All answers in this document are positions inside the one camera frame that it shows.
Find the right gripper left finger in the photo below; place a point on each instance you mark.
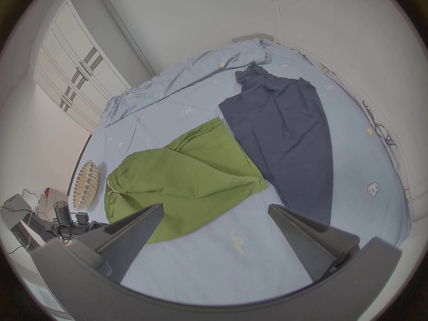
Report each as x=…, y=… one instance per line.
x=133, y=237

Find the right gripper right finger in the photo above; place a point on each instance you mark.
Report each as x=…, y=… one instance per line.
x=307, y=242

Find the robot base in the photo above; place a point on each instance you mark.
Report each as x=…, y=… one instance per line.
x=38, y=293

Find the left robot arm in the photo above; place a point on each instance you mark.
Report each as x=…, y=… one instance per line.
x=63, y=217

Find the round woven basket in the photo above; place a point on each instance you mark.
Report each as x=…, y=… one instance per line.
x=86, y=186

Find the green shorts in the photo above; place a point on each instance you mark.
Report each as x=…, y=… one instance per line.
x=187, y=186

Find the bed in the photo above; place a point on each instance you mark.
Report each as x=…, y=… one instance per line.
x=200, y=273

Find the black T-shirt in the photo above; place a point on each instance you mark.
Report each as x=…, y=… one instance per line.
x=284, y=129

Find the pale blue quilt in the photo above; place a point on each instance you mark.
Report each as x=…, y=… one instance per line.
x=160, y=92

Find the white wardrobe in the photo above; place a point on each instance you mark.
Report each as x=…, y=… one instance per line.
x=77, y=62

